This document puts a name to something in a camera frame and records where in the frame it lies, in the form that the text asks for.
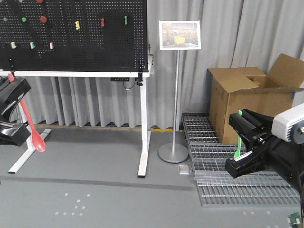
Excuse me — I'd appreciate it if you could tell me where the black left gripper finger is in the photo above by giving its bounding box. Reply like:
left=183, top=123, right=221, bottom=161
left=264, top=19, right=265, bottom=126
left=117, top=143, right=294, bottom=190
left=0, top=77, right=31, bottom=121

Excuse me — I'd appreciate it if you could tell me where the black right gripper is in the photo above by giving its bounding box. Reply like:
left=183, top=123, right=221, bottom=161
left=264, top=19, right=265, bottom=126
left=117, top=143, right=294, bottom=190
left=225, top=109, right=304, bottom=204

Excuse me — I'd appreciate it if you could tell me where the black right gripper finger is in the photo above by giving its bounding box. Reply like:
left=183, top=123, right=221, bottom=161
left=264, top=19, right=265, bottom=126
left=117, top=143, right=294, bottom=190
left=0, top=122, right=31, bottom=146

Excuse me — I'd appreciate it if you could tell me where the red plastic spoon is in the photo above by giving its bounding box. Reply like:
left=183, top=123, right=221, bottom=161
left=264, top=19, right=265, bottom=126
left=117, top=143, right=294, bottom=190
left=8, top=72, right=46, bottom=152

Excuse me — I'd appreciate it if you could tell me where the green plastic spoon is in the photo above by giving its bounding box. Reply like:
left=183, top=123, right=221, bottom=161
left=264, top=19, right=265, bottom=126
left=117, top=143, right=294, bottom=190
left=233, top=110, right=243, bottom=159

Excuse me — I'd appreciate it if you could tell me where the brown cardboard box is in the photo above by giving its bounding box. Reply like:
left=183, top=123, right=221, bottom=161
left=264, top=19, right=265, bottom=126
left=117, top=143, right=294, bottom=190
left=207, top=54, right=304, bottom=144

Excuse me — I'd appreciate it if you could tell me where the metal grate platform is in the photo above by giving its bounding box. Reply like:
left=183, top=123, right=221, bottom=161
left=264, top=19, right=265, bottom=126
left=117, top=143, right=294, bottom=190
left=182, top=109, right=304, bottom=207

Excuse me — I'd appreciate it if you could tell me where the black pegboard on stand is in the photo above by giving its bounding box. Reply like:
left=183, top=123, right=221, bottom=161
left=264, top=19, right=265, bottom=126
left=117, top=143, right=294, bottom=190
left=0, top=0, right=148, bottom=72

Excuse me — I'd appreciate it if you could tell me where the sign on metal pole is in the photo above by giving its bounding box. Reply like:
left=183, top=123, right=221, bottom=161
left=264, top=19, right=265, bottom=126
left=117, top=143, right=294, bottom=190
left=158, top=20, right=201, bottom=163

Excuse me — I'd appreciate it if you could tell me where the white table frame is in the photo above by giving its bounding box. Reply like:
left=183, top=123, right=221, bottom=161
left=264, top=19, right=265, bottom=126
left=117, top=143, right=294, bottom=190
left=0, top=42, right=155, bottom=179

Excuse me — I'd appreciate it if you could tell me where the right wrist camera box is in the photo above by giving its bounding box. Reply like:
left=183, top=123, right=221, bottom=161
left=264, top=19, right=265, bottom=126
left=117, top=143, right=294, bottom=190
left=271, top=103, right=304, bottom=142

